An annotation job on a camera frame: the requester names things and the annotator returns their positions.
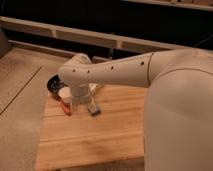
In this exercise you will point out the white paper cup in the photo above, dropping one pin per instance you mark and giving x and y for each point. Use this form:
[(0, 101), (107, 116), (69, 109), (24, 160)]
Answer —
[(65, 95)]

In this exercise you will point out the white plastic bottle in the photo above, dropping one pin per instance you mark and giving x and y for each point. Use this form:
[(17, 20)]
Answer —
[(94, 87)]

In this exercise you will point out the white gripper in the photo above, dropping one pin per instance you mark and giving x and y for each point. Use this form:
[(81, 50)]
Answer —
[(80, 94)]

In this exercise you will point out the wooden shelf rail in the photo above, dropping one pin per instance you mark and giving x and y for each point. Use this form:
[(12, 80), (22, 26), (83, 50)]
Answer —
[(64, 41)]

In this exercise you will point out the blue sponge block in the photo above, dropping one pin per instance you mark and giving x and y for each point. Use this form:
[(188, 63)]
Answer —
[(93, 109)]

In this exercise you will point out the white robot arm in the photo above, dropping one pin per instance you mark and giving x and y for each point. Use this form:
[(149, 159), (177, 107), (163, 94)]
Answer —
[(178, 109)]

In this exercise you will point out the dark ceramic bowl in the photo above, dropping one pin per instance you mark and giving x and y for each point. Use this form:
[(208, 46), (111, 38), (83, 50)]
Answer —
[(54, 84)]

